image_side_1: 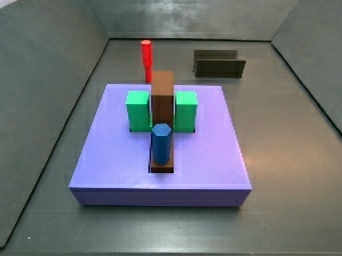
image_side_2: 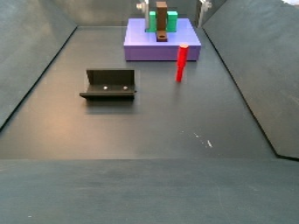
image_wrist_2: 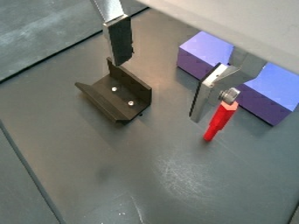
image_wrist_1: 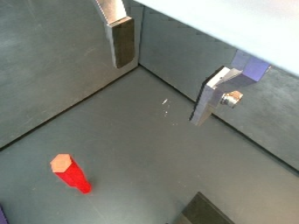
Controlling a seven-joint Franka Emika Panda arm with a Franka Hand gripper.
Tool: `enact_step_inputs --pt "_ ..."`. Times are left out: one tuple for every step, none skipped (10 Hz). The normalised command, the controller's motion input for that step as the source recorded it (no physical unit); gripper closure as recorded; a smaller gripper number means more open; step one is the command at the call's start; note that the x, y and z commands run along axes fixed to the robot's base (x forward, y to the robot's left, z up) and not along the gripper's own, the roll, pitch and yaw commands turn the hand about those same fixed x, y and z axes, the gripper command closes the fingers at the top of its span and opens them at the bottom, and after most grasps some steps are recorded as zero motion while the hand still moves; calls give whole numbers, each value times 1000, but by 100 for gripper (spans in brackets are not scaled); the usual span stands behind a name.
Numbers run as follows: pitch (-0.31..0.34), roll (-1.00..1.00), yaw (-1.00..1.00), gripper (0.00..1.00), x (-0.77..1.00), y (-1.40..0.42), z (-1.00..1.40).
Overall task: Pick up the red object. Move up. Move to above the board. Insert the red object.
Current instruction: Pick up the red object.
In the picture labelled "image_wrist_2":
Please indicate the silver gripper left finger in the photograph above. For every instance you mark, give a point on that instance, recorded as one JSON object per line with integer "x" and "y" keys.
{"x": 116, "y": 28}

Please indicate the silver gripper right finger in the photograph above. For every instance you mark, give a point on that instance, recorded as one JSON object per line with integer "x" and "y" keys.
{"x": 218, "y": 86}

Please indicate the red peg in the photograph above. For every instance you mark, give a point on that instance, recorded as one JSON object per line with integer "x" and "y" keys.
{"x": 224, "y": 112}

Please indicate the purple block board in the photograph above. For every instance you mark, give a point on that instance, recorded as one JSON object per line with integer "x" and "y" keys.
{"x": 270, "y": 96}

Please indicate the black metal bracket holder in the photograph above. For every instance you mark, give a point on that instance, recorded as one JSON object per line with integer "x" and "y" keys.
{"x": 120, "y": 95}

